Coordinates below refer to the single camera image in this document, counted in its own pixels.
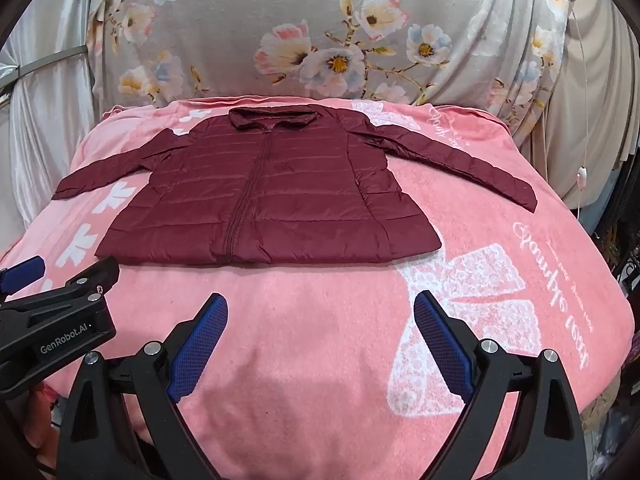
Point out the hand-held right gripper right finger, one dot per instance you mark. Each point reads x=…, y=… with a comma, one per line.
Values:
x=444, y=346

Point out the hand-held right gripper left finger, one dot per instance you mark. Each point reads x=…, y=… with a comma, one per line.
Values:
x=199, y=346

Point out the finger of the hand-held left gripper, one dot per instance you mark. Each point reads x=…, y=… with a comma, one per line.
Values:
x=92, y=277
x=22, y=271

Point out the maroon puffer jacket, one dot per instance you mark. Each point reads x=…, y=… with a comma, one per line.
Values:
x=260, y=195

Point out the pink printed blanket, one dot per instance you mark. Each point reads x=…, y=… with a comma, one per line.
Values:
x=320, y=320

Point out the white satin curtain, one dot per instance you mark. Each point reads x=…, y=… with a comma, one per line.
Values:
x=45, y=125

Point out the grey curtain tie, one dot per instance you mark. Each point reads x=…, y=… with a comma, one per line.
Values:
x=47, y=61

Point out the beige cloth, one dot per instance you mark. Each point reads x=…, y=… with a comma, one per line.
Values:
x=595, y=110

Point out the grey floral bed sheet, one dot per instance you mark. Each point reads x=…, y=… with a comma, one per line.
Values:
x=310, y=25

